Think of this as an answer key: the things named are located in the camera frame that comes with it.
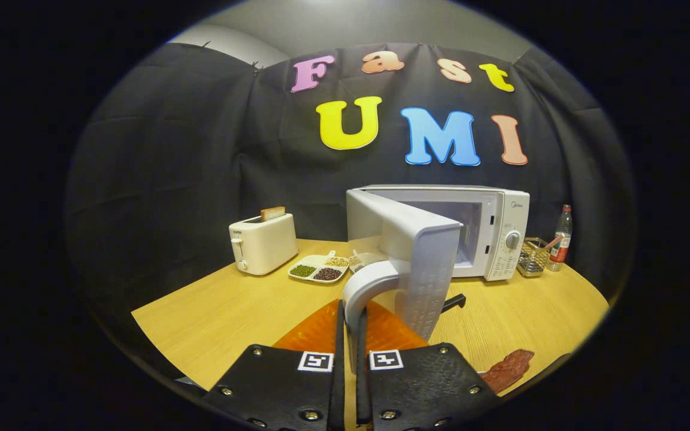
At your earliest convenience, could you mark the reddish brown meat slice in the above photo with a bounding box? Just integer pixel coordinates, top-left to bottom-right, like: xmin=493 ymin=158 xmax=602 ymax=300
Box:
xmin=480 ymin=350 xmax=535 ymax=394

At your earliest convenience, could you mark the white toaster oven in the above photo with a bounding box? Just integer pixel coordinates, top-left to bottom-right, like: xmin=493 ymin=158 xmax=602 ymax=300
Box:
xmin=342 ymin=184 xmax=530 ymax=375

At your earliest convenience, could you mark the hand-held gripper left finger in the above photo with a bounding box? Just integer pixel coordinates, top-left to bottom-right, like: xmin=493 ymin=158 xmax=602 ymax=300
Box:
xmin=201 ymin=299 xmax=346 ymax=431

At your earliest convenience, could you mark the white divided dish with beans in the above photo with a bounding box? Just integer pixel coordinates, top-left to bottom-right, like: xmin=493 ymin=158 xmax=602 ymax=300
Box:
xmin=287 ymin=250 xmax=350 ymax=284

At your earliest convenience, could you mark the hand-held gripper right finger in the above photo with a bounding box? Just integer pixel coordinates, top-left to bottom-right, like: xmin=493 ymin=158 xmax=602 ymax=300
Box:
xmin=356 ymin=299 xmax=501 ymax=431

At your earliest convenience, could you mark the clear bottle with red label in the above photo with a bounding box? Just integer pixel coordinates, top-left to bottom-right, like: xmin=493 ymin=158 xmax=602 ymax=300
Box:
xmin=547 ymin=204 xmax=573 ymax=272

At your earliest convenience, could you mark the wire mesh basket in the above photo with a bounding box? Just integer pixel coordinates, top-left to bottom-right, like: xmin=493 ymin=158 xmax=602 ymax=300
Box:
xmin=517 ymin=238 xmax=552 ymax=278

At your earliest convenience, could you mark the white pop-up toaster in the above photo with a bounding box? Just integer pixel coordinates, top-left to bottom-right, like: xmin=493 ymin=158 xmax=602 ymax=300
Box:
xmin=229 ymin=213 xmax=299 ymax=276

